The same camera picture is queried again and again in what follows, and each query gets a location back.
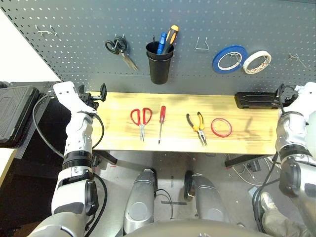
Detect orange and black screwdriver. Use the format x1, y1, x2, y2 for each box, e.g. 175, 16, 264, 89
161, 24, 179, 54

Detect blue tape roll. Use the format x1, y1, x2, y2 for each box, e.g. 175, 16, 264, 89
212, 44, 247, 74

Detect silver left robot leg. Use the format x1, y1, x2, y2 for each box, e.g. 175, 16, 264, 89
123, 168, 158, 235

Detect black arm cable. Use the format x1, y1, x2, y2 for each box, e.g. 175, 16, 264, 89
32, 93, 105, 158
252, 98, 284, 234

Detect large black ribbed case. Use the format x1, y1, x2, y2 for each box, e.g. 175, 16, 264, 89
0, 85, 40, 149

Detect orange and black pliers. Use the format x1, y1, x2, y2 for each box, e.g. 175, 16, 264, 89
186, 111, 208, 148

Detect black equipment trunk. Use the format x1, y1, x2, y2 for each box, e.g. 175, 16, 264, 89
0, 80, 72, 232

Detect black table leg brace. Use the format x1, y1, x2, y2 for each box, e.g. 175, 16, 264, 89
93, 150, 118, 165
224, 154, 274, 168

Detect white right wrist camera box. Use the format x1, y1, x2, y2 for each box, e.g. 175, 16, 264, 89
295, 82, 316, 117

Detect silver robot leg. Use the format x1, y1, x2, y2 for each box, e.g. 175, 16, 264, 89
123, 168, 158, 235
184, 170, 231, 223

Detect silver double-prong peg hook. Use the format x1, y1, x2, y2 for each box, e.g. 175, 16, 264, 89
34, 24, 58, 38

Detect white tape roll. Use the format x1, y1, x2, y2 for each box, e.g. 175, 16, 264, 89
242, 50, 273, 75

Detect flat black tool case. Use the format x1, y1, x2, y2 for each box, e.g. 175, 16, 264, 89
234, 91, 281, 110

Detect silver wire pliers hook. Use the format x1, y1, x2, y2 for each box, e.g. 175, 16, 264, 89
195, 36, 209, 51

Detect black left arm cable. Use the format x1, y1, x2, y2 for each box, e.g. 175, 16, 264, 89
32, 93, 105, 158

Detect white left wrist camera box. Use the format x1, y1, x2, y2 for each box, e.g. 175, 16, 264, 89
52, 81, 86, 113

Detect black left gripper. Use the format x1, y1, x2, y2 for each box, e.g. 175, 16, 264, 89
78, 82, 108, 111

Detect silver single peg hook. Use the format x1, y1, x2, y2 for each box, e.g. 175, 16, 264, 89
288, 53, 308, 69

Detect grey robot torso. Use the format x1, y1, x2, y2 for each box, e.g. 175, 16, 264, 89
122, 219, 271, 237

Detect light wooden desk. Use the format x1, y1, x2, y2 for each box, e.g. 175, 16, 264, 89
0, 147, 18, 190

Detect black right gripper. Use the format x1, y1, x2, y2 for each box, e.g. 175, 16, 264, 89
275, 83, 299, 107

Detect red-handled scissors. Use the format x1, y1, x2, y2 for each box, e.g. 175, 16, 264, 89
130, 107, 153, 143

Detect bystander's white sneaker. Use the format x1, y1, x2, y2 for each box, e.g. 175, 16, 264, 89
259, 192, 279, 216

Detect red-handled screwdriver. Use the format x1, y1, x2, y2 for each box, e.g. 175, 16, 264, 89
158, 105, 166, 145

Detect black plastic cup holder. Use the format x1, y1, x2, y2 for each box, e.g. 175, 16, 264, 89
145, 41, 175, 85

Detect red tape roll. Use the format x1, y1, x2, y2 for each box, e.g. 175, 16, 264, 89
210, 118, 233, 138

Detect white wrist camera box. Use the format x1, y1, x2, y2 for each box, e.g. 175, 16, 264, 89
295, 82, 316, 117
52, 81, 86, 113

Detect dark grey metal pegboard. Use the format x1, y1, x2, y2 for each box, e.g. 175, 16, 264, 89
0, 0, 316, 96

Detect long black floor tape strip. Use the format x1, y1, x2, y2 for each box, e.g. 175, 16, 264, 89
161, 200, 188, 206

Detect olive camouflage trouser leg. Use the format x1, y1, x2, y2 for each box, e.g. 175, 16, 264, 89
261, 208, 313, 237

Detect black-handled scissors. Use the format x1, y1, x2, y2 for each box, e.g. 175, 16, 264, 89
105, 34, 139, 72

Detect silver right robot leg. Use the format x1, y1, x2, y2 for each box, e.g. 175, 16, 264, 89
184, 170, 231, 223

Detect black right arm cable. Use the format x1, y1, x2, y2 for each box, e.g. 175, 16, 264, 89
252, 98, 284, 234

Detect thin black floor cable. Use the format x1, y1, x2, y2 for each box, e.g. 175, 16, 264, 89
155, 189, 175, 220

